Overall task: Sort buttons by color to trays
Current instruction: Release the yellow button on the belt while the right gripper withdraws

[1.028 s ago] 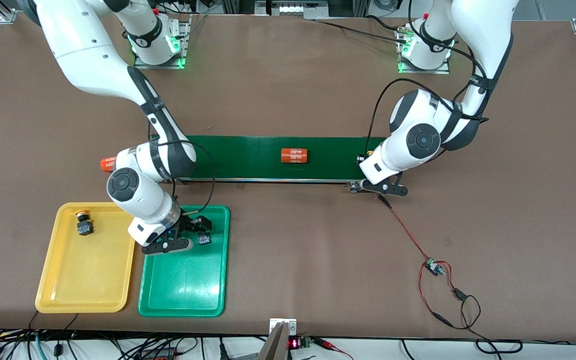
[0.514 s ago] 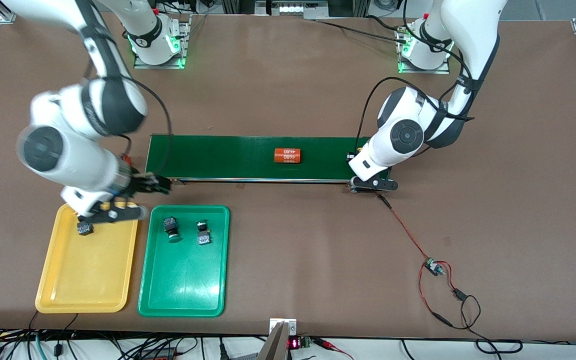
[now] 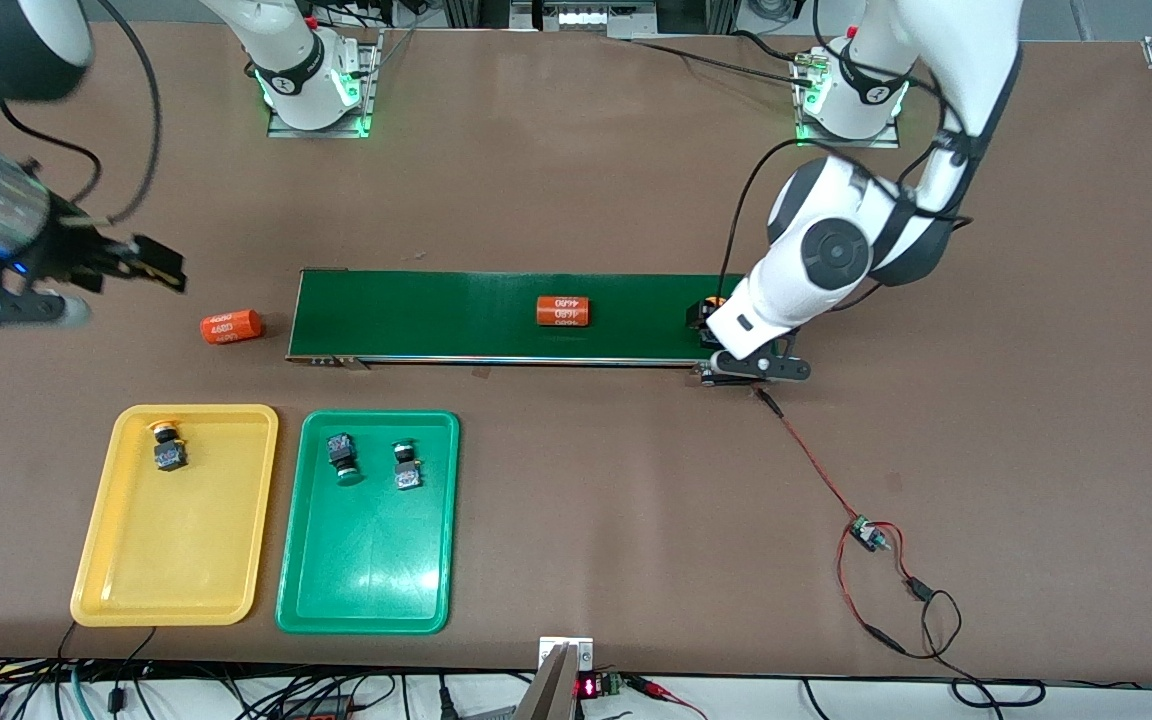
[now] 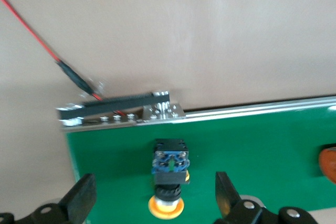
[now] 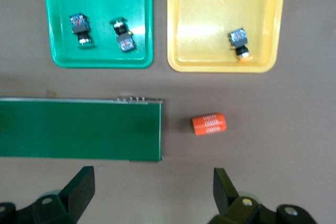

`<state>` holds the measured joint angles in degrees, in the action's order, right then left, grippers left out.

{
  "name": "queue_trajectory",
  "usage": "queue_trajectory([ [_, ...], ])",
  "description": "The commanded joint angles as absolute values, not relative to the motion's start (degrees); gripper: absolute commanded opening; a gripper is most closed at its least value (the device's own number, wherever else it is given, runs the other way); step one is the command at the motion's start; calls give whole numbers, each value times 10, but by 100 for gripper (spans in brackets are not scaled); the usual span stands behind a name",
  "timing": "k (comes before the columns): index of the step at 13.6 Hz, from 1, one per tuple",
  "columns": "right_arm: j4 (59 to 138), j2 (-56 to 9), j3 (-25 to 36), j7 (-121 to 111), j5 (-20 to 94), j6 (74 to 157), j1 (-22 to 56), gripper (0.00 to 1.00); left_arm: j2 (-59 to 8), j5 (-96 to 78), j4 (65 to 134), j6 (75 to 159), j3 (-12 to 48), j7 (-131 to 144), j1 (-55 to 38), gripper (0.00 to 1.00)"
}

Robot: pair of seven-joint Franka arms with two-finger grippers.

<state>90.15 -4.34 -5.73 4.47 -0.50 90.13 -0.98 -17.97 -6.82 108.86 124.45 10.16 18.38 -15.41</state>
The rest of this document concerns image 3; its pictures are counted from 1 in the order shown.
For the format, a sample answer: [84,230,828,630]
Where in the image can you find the green mushroom push button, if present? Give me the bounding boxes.
[390,439,426,492]
[325,431,365,488]

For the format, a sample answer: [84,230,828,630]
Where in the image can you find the yellow plastic tray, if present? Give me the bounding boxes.
[70,404,280,628]

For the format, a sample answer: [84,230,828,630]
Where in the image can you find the green plastic tray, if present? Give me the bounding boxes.
[275,409,462,636]

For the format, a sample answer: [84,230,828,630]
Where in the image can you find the red clip lead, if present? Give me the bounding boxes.
[626,675,712,720]

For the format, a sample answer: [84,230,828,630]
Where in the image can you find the thin black table cable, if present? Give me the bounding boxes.
[626,38,817,86]

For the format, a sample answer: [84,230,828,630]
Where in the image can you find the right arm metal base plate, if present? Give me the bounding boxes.
[266,28,382,138]

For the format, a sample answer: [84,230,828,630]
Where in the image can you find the aluminium frame structure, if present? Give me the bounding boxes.
[441,0,742,39]

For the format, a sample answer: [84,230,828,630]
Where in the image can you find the black power cable loop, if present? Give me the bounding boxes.
[921,590,1047,708]

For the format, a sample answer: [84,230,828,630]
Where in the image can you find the red power wire loop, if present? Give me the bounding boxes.
[836,520,935,658]

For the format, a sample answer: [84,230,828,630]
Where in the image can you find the black cable with inline box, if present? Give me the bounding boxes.
[106,626,157,711]

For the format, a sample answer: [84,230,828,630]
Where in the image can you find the orange cylindrical battery cell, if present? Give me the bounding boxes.
[199,309,265,345]
[535,295,593,329]

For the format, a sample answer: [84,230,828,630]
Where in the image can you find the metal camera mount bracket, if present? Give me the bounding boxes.
[514,636,597,720]

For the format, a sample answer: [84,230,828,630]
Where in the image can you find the green conveyor belt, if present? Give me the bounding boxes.
[285,268,783,388]

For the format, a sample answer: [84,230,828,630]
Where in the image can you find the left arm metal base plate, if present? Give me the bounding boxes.
[796,45,902,149]

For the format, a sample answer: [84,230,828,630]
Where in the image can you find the white LED light bar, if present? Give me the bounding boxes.
[556,8,659,31]

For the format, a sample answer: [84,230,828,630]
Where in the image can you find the red black conveyor wire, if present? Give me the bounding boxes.
[756,386,865,525]

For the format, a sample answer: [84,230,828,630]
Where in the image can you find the yellow mushroom push button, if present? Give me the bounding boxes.
[150,421,190,474]
[687,295,729,347]

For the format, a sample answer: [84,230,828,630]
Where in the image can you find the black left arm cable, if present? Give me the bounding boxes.
[716,0,977,311]

